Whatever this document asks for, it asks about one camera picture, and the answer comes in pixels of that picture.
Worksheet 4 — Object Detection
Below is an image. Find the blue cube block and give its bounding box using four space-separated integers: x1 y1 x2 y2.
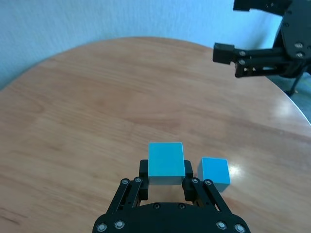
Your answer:
197 157 231 193
148 142 186 186

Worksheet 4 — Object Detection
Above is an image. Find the black office chair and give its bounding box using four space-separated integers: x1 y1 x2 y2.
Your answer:
284 72 305 97

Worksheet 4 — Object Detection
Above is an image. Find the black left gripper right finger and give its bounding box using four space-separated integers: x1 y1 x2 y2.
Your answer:
182 159 231 214

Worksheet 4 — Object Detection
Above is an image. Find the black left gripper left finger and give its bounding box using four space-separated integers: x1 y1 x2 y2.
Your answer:
106 159 150 214

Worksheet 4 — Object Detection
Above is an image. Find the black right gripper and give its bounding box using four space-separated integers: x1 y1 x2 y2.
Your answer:
212 0 311 79

